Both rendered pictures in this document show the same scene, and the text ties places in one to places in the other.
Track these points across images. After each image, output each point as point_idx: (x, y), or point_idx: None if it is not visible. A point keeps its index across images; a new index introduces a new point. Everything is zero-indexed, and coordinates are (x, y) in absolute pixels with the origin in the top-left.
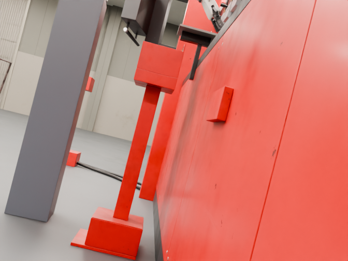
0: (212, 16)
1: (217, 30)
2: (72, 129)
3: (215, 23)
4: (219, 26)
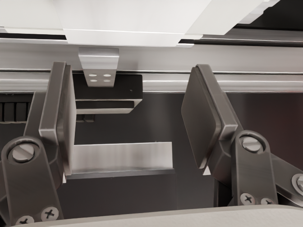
0: (29, 223)
1: (190, 81)
2: None
3: (214, 156)
4: (35, 91)
